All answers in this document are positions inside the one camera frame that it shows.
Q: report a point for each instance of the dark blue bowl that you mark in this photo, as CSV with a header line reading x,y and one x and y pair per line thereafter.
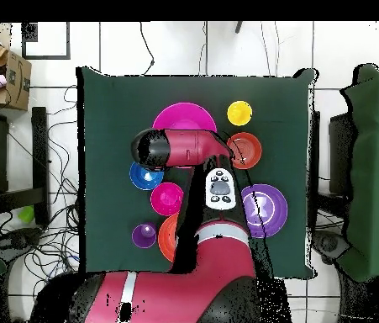
x,y
145,180

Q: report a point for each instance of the large pink bowl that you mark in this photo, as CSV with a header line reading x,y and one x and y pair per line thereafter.
x,y
184,116

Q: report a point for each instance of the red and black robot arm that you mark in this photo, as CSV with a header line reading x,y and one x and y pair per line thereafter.
x,y
182,292

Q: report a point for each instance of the small red bowl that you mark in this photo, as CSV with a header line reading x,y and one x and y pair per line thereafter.
x,y
167,199

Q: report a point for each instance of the large orange bowl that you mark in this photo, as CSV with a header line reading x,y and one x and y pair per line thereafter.
x,y
167,239

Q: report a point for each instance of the small orange-red bowl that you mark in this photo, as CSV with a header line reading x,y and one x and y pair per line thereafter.
x,y
249,151

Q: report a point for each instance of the purple cup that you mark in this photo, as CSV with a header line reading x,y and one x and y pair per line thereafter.
x,y
144,235

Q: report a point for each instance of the yellow cup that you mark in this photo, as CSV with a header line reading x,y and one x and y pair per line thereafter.
x,y
239,113

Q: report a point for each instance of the large purple bowl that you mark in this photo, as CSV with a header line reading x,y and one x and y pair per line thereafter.
x,y
273,208

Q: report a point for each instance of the black stand base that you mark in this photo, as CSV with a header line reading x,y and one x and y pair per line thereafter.
x,y
330,244

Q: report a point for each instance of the black rod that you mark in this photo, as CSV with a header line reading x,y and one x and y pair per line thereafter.
x,y
238,27

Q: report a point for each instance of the small green floor cup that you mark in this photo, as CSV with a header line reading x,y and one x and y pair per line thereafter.
x,y
26,214

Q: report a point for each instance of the black stand with knob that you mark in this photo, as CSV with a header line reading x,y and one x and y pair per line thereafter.
x,y
14,244

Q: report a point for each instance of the cardboard box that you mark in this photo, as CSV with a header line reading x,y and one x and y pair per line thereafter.
x,y
17,87

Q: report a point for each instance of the black square floor frame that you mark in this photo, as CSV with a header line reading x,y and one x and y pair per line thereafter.
x,y
46,58

